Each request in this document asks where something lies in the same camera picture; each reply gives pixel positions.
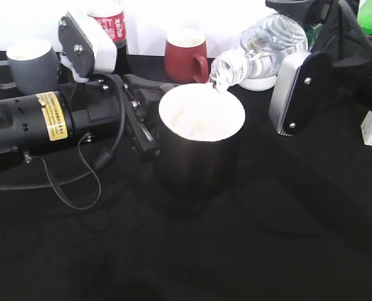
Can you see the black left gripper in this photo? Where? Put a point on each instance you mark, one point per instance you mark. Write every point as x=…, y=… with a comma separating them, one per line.
x=95, y=107

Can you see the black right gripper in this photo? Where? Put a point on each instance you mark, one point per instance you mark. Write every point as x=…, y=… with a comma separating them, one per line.
x=343, y=63

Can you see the black mug white inside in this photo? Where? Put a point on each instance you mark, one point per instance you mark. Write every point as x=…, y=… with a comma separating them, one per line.
x=199, y=136

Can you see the clear plastic water bottle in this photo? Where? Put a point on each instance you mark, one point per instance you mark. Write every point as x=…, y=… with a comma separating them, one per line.
x=254, y=61

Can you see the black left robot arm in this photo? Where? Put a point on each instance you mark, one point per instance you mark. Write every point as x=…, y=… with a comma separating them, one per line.
x=36, y=125

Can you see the green object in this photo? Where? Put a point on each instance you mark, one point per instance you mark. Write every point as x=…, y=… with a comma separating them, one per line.
x=365, y=16

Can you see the red ceramic mug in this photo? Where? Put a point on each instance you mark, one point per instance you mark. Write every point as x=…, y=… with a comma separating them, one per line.
x=185, y=59

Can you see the dark cola bottle red label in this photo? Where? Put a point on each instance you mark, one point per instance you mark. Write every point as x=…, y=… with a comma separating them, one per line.
x=111, y=17

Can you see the grey ceramic mug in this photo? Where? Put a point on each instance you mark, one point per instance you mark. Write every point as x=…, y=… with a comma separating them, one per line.
x=34, y=66

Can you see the black table cloth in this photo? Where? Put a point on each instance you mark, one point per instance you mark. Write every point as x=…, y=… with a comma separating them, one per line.
x=295, y=224

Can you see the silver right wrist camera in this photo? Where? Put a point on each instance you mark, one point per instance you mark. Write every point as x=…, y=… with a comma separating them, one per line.
x=302, y=82

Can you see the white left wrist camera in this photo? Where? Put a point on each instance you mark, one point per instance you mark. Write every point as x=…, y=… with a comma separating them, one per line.
x=86, y=47

